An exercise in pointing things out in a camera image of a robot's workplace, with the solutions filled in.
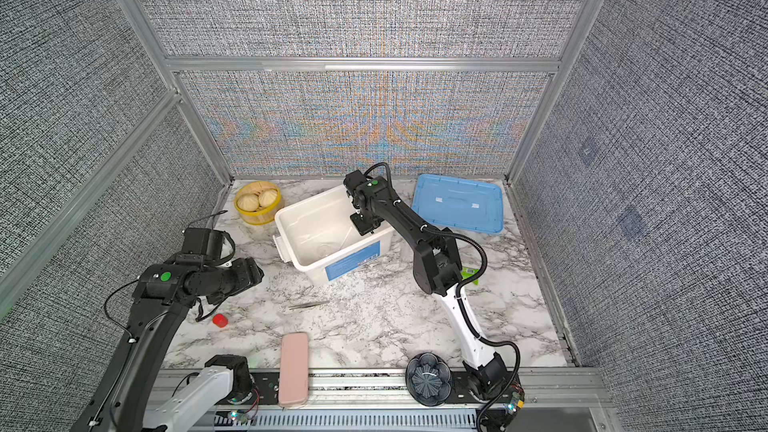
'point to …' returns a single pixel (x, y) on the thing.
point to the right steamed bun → (267, 198)
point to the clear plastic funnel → (324, 250)
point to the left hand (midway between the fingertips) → (253, 277)
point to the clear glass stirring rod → (311, 238)
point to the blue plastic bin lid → (461, 203)
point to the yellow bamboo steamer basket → (262, 216)
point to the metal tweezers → (295, 307)
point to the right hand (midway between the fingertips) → (369, 225)
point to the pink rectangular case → (293, 370)
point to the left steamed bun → (248, 202)
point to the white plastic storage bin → (329, 212)
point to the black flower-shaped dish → (429, 379)
